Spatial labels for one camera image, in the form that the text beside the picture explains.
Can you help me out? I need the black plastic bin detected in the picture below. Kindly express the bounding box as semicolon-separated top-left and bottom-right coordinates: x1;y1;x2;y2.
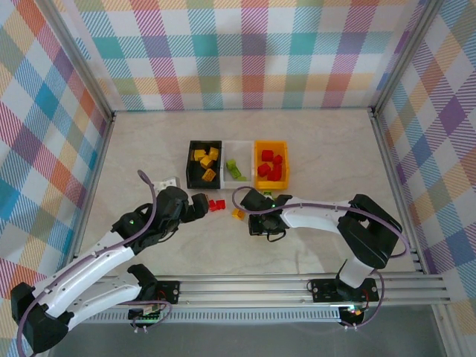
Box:
184;140;224;190

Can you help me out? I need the yellow plastic bin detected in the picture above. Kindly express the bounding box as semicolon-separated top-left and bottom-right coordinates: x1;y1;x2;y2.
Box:
254;140;291;190

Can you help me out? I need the wide aluminium base rail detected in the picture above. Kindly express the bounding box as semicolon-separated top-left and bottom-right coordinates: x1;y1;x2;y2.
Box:
39;274;460;310

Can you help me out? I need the small circuit board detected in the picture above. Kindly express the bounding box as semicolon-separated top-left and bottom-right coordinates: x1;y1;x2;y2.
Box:
340;305;367;321

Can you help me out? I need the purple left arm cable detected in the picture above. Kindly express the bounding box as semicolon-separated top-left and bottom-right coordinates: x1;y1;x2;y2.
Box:
16;170;174;356

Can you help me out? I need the aluminium frame post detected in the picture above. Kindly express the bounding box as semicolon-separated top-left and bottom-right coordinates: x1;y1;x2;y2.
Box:
44;0;116;122
370;0;446;116

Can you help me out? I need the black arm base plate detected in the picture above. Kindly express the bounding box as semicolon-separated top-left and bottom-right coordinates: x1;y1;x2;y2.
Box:
113;280;181;306
310;278;380;303

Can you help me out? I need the grey slotted cable duct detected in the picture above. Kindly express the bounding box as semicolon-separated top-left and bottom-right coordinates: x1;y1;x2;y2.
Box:
59;310;343;324

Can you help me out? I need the aluminium side rail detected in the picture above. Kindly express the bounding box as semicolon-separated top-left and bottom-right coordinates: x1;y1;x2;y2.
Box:
370;107;428;276
63;111;117;280

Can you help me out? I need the green circuit board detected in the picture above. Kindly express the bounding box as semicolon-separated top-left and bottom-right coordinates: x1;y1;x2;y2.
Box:
128;304;164;324

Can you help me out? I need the clear plastic bin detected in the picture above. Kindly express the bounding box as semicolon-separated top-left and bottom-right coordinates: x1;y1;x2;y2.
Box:
221;140;257;190

